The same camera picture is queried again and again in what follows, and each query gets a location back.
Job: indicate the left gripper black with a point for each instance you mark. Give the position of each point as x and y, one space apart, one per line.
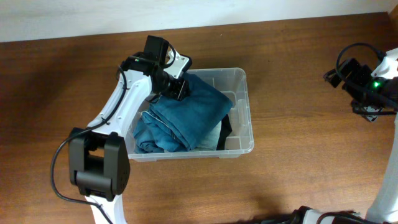
180 90

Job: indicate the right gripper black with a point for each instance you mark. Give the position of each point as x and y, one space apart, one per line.
364 76

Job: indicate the dark blue jeans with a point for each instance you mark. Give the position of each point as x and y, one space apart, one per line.
184 124

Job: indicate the small blue cloth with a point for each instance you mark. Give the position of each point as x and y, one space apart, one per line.
145 138

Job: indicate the black garment with red trim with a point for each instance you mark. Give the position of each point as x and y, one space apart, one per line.
225 131

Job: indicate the light blue jeans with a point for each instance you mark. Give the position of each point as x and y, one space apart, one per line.
210 141

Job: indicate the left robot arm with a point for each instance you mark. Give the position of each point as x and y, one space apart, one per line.
98 160

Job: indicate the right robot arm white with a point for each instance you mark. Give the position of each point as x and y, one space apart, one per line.
374 95

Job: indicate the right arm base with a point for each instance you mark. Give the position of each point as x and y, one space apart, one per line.
307 215

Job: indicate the clear plastic storage bin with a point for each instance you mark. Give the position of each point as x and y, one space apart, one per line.
232 83

